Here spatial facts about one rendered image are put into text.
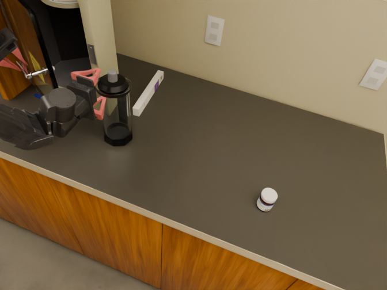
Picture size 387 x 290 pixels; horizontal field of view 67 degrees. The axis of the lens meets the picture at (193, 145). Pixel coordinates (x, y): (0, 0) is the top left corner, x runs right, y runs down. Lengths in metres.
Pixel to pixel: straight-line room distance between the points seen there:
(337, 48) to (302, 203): 0.58
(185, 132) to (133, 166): 0.24
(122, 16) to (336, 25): 0.87
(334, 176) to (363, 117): 0.36
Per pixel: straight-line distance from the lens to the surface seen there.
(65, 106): 0.71
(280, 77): 1.32
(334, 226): 1.03
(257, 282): 1.15
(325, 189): 1.10
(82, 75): 0.85
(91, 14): 0.97
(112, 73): 0.92
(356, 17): 1.20
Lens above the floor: 1.74
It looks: 48 degrees down
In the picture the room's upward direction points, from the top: 8 degrees clockwise
